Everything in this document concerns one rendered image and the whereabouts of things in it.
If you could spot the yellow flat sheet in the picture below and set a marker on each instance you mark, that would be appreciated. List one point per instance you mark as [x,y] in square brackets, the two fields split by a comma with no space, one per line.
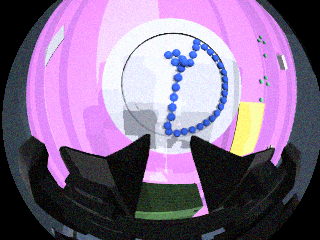
[247,127]

